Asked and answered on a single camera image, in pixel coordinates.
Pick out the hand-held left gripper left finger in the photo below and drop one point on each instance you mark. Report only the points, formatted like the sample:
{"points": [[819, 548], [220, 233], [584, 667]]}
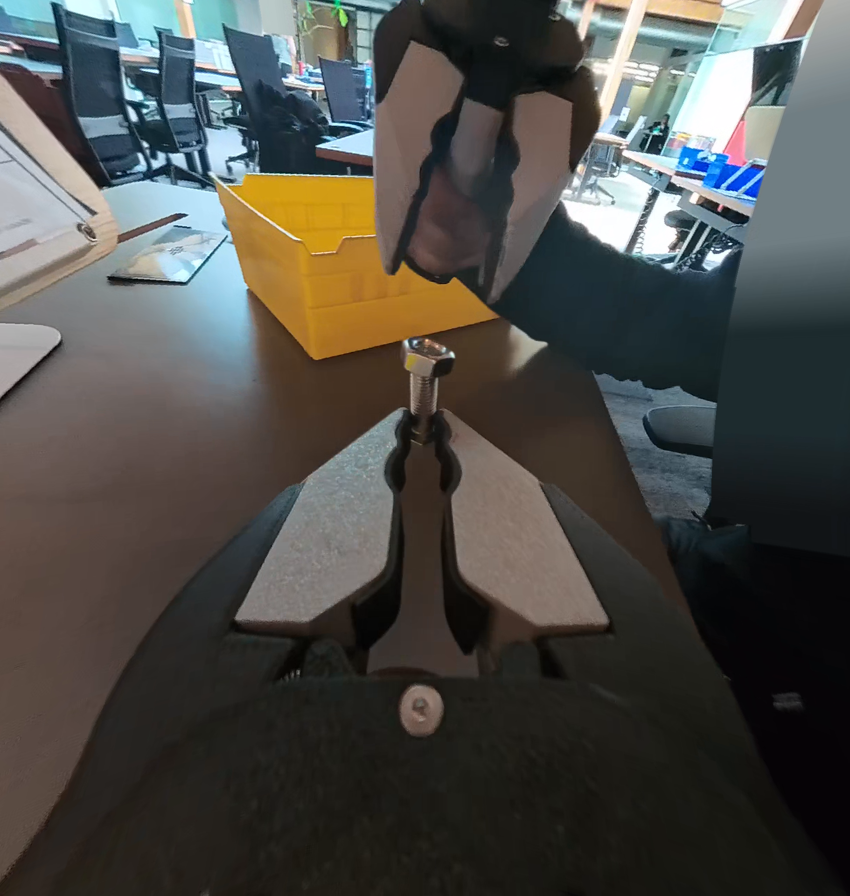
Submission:
{"points": [[327, 546]]}

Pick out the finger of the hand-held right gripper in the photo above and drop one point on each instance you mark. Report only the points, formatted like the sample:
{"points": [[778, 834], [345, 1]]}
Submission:
{"points": [[404, 140], [537, 168]]}

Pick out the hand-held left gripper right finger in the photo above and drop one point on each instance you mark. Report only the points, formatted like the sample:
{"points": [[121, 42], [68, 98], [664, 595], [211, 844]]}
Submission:
{"points": [[523, 553]]}

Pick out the silver hex bolt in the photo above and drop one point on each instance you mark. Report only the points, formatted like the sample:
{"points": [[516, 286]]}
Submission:
{"points": [[425, 378]]}

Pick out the person's right forearm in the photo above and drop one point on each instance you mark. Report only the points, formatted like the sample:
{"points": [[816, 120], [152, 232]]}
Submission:
{"points": [[621, 308]]}

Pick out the person's right hand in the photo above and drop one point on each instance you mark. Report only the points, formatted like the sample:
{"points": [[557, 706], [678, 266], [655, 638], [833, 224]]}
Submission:
{"points": [[446, 224]]}

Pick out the grey office desk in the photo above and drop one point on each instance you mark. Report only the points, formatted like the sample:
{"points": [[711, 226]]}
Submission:
{"points": [[348, 150], [677, 175]]}

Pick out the black office chair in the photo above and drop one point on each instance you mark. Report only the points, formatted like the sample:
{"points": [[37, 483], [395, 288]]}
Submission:
{"points": [[344, 91], [180, 105], [99, 105], [246, 70]]}

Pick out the dark jacket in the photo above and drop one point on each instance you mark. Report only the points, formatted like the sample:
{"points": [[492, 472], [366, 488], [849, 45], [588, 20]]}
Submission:
{"points": [[292, 119]]}

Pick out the green plant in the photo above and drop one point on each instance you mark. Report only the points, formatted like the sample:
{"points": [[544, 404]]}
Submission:
{"points": [[327, 14]]}

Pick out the blue storage bin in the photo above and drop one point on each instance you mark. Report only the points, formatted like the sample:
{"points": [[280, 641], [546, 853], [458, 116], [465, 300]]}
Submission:
{"points": [[694, 157], [733, 178]]}

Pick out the yellow plastic bin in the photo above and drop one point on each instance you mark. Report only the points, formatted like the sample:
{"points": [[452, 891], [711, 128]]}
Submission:
{"points": [[341, 294]]}

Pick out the black office chair seat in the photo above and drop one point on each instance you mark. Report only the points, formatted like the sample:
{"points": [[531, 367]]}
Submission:
{"points": [[680, 430]]}

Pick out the dark patterned card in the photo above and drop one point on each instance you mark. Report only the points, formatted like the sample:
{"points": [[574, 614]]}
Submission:
{"points": [[166, 255]]}

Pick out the wooden document stand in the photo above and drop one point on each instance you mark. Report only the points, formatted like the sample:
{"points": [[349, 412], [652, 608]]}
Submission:
{"points": [[19, 364]]}

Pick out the printed instruction sheet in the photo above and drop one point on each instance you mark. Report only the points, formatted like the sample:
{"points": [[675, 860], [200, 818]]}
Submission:
{"points": [[12, 203]]}

